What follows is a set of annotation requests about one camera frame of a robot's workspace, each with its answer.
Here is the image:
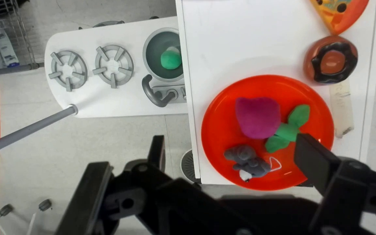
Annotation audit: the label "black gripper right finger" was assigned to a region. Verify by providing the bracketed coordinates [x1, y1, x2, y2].
[294, 135, 376, 235]

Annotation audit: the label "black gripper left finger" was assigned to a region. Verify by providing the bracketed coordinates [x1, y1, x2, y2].
[55, 162, 112, 235]

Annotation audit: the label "purple plush toy green leaves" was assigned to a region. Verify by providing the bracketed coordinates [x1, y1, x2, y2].
[235, 98, 311, 153]

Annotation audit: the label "dark grey plush toy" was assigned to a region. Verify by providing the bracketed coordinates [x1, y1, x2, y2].
[225, 145, 270, 182]

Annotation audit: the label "brown toy donut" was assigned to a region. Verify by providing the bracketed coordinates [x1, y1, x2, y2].
[303, 35, 359, 85]

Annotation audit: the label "grey toy faucet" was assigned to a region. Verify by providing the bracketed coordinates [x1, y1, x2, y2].
[141, 75, 187, 107]

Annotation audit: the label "white toy stove sink top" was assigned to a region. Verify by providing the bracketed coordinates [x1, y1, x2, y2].
[45, 17, 187, 118]

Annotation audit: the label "orange toy pizza slice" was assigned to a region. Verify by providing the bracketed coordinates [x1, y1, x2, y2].
[310, 0, 370, 35]

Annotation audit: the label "white toy kitchen cabinet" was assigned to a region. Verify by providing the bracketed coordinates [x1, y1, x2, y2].
[175, 0, 376, 184]

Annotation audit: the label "grey metal pole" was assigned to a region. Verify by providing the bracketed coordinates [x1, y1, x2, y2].
[0, 105, 79, 150]

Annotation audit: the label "orange round plate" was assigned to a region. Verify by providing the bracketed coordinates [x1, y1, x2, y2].
[201, 75, 334, 191]

